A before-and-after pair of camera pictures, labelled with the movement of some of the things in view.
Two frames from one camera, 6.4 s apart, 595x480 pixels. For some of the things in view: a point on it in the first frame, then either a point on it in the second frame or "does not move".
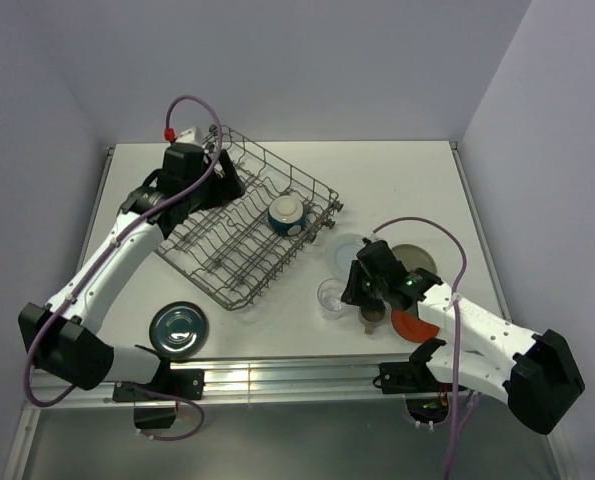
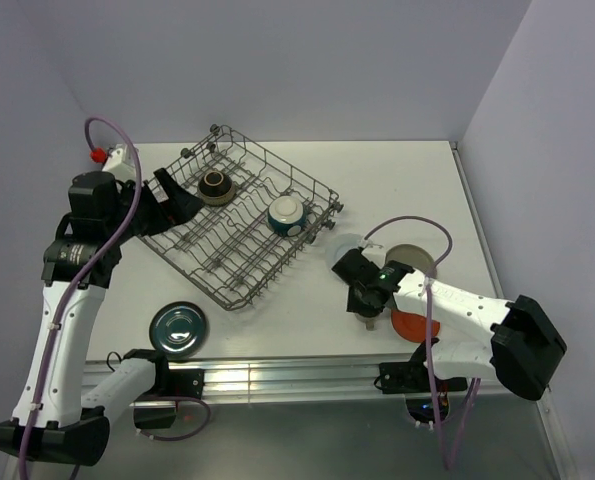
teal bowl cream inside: (286, 215) does not move
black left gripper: (223, 190) → (178, 208)
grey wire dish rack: (236, 249) does not move
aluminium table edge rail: (268, 380) does not move
